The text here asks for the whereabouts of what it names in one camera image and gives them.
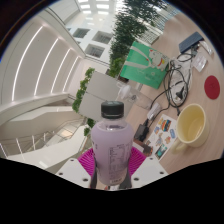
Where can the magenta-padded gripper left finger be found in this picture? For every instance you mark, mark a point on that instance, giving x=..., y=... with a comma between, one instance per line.
x=71, y=171

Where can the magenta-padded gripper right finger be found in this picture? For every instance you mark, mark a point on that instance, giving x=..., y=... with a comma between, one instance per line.
x=150, y=170

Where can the purple drink bottle black cap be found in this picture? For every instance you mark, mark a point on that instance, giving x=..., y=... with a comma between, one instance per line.
x=111, y=150

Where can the clear plastic water bottle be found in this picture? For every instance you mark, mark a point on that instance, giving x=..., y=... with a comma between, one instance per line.
x=135, y=97

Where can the colourful sticker sheet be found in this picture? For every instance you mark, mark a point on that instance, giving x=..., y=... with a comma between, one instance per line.
x=163, y=136

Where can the black power adapter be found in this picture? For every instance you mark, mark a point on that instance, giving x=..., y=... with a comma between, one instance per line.
x=141, y=132

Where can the green plants in brown planter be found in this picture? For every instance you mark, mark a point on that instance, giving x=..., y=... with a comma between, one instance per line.
x=89, y=126

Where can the pale yellow mug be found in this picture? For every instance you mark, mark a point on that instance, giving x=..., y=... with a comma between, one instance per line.
x=191, y=126

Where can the green plants atop cabinet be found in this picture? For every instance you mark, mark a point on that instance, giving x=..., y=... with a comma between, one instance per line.
x=81, y=91

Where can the green tote bag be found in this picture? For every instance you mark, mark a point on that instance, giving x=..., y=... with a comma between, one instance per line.
x=145, y=68

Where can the flat round red coaster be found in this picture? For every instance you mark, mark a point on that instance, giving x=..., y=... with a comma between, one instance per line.
x=212, y=87

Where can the ceiling light strips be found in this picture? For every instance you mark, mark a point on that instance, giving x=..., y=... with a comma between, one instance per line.
x=45, y=63

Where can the white paper card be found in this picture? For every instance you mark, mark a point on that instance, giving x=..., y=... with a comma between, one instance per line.
x=200, y=62

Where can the dark blue keyboard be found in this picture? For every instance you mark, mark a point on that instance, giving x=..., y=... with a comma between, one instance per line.
x=190, y=41

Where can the clear plastic packet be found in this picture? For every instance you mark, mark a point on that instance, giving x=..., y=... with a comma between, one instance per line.
x=208, y=47

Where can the green plant hedge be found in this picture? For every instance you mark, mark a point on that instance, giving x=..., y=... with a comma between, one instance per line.
x=130, y=30

